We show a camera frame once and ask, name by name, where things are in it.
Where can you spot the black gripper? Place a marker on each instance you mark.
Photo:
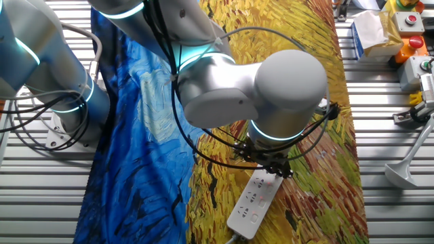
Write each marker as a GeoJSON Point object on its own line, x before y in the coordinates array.
{"type": "Point", "coordinates": [276, 166]}

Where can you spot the white four-socket power strip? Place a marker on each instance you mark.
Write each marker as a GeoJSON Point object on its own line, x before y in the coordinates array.
{"type": "Point", "coordinates": [247, 210]}

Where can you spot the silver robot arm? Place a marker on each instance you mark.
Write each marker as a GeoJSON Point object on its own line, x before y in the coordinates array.
{"type": "Point", "coordinates": [288, 84]}

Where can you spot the painted wheatfield print cloth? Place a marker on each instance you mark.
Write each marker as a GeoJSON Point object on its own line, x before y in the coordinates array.
{"type": "Point", "coordinates": [135, 169]}

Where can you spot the small yellow plastic piece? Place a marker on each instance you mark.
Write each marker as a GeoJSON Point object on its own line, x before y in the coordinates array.
{"type": "Point", "coordinates": [415, 98]}

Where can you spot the white blue cardboard box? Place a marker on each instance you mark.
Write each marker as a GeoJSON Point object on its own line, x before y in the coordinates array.
{"type": "Point", "coordinates": [376, 52]}

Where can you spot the grey box with green button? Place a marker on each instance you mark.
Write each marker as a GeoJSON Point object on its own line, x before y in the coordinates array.
{"type": "Point", "coordinates": [408, 72]}

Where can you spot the white tissue box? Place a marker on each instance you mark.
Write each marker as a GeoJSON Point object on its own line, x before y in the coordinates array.
{"type": "Point", "coordinates": [369, 27]}

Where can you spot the orange emergency stop button box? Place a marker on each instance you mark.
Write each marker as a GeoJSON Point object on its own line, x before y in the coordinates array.
{"type": "Point", "coordinates": [405, 52]}

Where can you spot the white paper sheet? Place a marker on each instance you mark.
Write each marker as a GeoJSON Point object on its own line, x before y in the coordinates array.
{"type": "Point", "coordinates": [366, 3]}

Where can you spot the grey box with red button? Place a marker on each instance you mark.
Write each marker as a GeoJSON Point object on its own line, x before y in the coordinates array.
{"type": "Point", "coordinates": [403, 27]}

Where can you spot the yellow object with green top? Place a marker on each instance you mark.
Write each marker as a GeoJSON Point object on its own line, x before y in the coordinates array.
{"type": "Point", "coordinates": [395, 6]}

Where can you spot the grey camera stand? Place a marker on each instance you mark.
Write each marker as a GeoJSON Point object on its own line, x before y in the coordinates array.
{"type": "Point", "coordinates": [401, 173]}

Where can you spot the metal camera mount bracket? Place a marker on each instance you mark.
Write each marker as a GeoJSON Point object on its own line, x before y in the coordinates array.
{"type": "Point", "coordinates": [401, 117]}

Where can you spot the white camera with grille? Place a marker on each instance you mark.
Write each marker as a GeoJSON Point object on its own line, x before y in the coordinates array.
{"type": "Point", "coordinates": [428, 84]}

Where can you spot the black metal bracket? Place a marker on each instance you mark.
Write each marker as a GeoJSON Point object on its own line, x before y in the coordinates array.
{"type": "Point", "coordinates": [340, 11]}

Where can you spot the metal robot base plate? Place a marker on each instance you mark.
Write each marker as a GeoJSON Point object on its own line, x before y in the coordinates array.
{"type": "Point", "coordinates": [57, 135]}

